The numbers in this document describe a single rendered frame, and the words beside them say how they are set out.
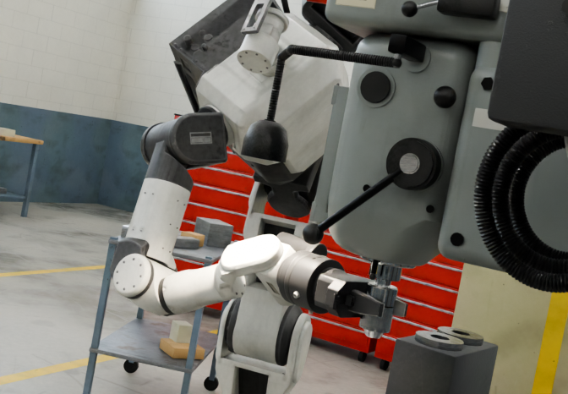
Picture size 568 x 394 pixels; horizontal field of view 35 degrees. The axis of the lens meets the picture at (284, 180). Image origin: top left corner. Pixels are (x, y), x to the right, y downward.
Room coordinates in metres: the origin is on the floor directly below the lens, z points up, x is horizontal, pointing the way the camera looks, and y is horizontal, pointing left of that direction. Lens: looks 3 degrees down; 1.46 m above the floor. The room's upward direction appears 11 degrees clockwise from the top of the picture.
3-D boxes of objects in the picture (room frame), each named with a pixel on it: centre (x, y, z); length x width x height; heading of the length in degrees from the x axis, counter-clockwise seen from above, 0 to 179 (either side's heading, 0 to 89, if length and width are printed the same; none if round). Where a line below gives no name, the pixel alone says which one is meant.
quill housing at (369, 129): (1.34, -0.18, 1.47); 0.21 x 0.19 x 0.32; 154
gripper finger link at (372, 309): (1.32, -0.15, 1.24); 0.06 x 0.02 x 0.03; 44
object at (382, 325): (1.34, -0.17, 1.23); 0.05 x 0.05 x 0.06
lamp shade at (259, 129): (1.43, 0.04, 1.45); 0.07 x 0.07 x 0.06
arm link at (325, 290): (1.41, -0.11, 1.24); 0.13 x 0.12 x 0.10; 134
